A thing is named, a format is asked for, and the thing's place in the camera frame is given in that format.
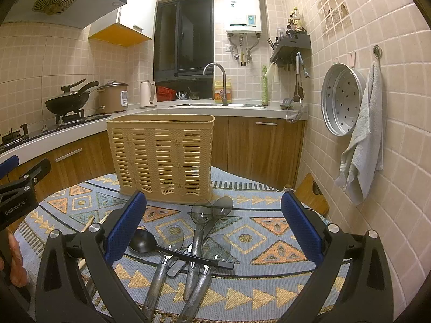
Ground white water heater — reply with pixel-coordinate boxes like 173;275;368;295
223;0;262;35

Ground clear slotted spoon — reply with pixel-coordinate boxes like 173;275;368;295
183;199;212;301

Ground black plastic ladle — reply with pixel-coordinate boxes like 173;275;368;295
128;229;235;270

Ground steel steamer tray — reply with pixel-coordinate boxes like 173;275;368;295
321;64;366;137

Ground person's left hand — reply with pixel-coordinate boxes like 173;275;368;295
6;228;29;288

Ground beige plastic utensil basket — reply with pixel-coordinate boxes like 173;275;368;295
107;114;215;205

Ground black wok pan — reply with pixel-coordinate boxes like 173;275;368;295
44;79;99;115

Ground steel kitchen faucet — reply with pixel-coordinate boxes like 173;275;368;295
202;62;230;107

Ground patterned blue table mat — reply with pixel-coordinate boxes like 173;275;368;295
15;168;315;322

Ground green patterned bottle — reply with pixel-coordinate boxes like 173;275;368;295
261;65;269;106

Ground white electric kettle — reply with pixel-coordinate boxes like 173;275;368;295
140;80;156;108

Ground wooden chopstick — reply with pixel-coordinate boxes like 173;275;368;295
81;215;95;233

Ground white mug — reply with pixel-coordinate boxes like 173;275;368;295
176;91;189;101

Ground red basket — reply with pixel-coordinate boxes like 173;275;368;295
156;85;177;102

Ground yellow detergent bottle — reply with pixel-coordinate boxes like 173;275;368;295
214;78;232;104

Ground white wall cabinet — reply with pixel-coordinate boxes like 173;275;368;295
88;0;157;47

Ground black gas stove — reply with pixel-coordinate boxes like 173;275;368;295
1;109;110;153

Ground black wall shelf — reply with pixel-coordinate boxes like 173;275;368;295
270;34;311;66

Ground dark grey serving spoon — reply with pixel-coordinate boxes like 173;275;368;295
167;196;234;279

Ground wall hook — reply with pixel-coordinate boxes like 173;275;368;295
373;45;383;59

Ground clear spatula steel handle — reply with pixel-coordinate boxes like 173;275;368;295
177;234;231;323

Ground grey hanging towel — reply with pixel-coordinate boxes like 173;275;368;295
335;61;384;206

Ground range hood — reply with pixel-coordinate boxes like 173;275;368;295
3;0;127;29

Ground hanging ladle utensils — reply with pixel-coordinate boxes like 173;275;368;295
293;52;310;103

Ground wooden cutting board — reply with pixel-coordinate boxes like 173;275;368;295
294;173;329;216

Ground clear spoon steel handle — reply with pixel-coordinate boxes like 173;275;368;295
142;224;184;321

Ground dark window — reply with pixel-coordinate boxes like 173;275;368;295
154;0;214;82

